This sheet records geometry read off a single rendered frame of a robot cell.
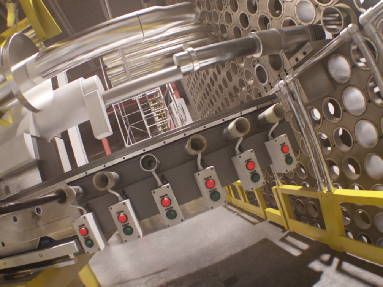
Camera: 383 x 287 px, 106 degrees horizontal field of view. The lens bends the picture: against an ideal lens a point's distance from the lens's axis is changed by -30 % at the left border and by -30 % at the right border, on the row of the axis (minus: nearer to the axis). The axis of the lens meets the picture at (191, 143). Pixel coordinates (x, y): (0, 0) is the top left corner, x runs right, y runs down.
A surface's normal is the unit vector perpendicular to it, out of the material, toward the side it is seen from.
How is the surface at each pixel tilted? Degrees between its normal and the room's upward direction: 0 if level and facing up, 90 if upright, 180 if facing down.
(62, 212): 90
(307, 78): 90
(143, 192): 90
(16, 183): 90
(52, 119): 127
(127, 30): 131
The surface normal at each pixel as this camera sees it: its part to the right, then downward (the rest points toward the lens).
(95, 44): 0.36, 0.61
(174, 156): 0.11, -0.13
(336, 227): -0.92, 0.36
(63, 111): 0.29, 0.37
